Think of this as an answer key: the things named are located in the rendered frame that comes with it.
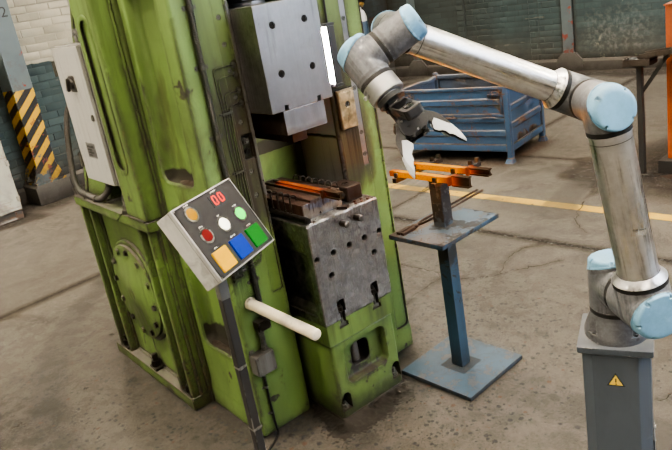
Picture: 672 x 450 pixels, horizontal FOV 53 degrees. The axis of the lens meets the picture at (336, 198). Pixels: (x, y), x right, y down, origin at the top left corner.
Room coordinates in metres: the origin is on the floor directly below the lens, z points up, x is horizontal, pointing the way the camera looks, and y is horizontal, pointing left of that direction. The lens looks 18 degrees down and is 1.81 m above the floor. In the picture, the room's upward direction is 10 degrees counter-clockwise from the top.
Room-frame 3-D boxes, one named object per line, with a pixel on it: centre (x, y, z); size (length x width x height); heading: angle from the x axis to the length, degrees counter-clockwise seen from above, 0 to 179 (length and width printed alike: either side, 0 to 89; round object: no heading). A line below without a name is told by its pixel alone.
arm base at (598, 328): (1.90, -0.81, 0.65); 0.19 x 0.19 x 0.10
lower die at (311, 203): (2.80, 0.19, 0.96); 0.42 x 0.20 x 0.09; 37
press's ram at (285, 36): (2.83, 0.15, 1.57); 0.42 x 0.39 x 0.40; 37
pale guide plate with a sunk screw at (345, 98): (2.93, -0.11, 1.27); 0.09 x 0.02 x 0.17; 127
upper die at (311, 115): (2.80, 0.19, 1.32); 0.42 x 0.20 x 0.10; 37
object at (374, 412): (2.59, 0.03, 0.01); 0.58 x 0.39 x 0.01; 127
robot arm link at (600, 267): (1.89, -0.81, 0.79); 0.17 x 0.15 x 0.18; 4
